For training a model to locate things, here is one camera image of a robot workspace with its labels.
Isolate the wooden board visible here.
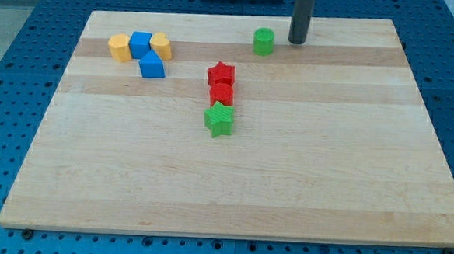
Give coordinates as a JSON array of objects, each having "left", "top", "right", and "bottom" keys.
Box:
[{"left": 0, "top": 11, "right": 454, "bottom": 248}]

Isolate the yellow heart block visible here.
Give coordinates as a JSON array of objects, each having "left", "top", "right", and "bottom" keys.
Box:
[{"left": 149, "top": 32, "right": 173, "bottom": 61}]

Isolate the green cylinder block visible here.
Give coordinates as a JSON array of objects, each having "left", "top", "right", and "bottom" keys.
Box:
[{"left": 253, "top": 27, "right": 274, "bottom": 56}]

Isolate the yellow hexagon block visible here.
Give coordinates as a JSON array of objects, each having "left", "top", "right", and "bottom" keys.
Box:
[{"left": 107, "top": 33, "right": 132, "bottom": 62}]

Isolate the red star block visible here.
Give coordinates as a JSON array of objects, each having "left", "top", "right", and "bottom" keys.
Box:
[{"left": 207, "top": 61, "right": 236, "bottom": 86}]

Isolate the blue cube block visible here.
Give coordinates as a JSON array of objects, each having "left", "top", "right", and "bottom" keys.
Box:
[{"left": 129, "top": 31, "right": 152, "bottom": 60}]

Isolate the blue triangle block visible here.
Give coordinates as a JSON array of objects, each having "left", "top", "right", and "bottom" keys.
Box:
[{"left": 138, "top": 50, "right": 165, "bottom": 78}]

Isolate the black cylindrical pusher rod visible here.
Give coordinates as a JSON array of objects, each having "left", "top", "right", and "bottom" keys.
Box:
[{"left": 288, "top": 0, "right": 316, "bottom": 45}]

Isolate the green star block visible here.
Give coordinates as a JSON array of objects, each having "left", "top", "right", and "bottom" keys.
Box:
[{"left": 204, "top": 102, "right": 234, "bottom": 138}]

